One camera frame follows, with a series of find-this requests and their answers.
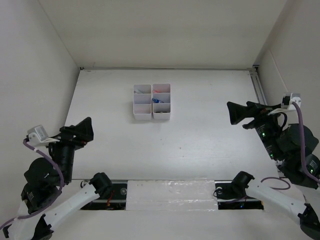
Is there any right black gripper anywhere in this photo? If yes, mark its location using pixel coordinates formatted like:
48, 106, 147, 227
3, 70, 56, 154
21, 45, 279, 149
225, 99, 282, 159

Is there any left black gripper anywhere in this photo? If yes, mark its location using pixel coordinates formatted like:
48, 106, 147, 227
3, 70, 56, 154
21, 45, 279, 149
43, 116, 95, 183

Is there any blue cap spray bottle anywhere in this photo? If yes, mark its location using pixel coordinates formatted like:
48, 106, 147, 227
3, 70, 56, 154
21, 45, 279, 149
152, 98, 164, 104

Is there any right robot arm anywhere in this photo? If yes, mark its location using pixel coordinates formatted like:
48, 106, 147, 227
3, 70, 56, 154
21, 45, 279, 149
226, 99, 320, 240

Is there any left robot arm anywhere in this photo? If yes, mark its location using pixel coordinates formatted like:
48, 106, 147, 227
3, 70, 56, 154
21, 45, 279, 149
0, 117, 113, 240

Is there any white left organizer container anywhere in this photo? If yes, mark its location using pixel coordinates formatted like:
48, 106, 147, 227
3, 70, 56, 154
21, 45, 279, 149
132, 84, 152, 121

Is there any white organizer container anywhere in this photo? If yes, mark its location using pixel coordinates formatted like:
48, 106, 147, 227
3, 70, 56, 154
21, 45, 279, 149
132, 84, 152, 121
151, 83, 171, 121

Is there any white right organizer container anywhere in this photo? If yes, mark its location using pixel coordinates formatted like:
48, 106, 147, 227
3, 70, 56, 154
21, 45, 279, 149
151, 83, 171, 121

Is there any aluminium rail strip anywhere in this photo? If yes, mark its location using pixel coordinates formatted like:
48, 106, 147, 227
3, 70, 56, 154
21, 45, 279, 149
248, 65, 267, 105

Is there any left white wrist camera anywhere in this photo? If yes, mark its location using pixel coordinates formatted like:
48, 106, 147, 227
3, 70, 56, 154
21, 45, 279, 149
27, 125, 60, 147

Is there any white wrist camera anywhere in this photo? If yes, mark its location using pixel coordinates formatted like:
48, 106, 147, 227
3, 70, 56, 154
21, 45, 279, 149
27, 125, 60, 147
268, 92, 302, 115

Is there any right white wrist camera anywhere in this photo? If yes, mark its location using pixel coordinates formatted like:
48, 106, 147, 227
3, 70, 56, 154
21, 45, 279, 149
268, 92, 302, 115

